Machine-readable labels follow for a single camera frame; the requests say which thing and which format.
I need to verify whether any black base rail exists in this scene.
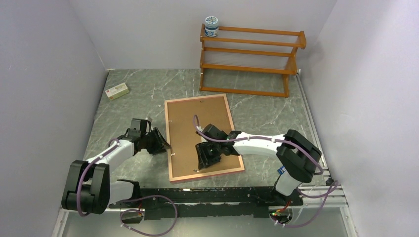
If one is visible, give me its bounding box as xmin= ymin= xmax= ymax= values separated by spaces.
xmin=109 ymin=186 xmax=303 ymax=220

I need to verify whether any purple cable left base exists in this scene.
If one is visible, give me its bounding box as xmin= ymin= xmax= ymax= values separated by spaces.
xmin=119 ymin=196 xmax=179 ymax=237

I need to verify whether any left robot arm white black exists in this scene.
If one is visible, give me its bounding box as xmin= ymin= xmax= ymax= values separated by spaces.
xmin=61 ymin=118 xmax=170 ymax=217

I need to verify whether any orange wooden rack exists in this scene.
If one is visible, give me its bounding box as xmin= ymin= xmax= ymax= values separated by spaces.
xmin=199 ymin=24 xmax=307 ymax=97

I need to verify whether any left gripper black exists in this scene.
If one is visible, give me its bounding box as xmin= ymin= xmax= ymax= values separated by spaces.
xmin=141 ymin=127 xmax=171 ymax=155

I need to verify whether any blue black handled tool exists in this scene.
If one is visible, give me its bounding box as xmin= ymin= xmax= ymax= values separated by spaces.
xmin=277 ymin=166 xmax=286 ymax=175

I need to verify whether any blue white lidded jar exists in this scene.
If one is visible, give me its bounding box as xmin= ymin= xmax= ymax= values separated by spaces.
xmin=204 ymin=16 xmax=219 ymax=37

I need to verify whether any small white green box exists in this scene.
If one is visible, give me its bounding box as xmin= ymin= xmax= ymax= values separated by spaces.
xmin=105 ymin=82 xmax=129 ymax=100

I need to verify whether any brown frame backing board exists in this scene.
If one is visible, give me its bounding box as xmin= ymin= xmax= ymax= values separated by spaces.
xmin=165 ymin=94 xmax=245 ymax=182

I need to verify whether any aluminium extrusion rail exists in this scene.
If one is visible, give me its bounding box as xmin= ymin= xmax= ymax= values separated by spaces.
xmin=295 ymin=69 xmax=347 ymax=206

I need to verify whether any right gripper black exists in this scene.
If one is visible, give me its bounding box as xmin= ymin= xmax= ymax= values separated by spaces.
xmin=195 ymin=141 xmax=222 ymax=170

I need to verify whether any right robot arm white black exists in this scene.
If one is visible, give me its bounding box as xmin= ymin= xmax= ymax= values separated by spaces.
xmin=195 ymin=124 xmax=324 ymax=205

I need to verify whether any pink wooden picture frame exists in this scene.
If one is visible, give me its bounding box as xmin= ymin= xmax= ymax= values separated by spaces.
xmin=164 ymin=93 xmax=246 ymax=184

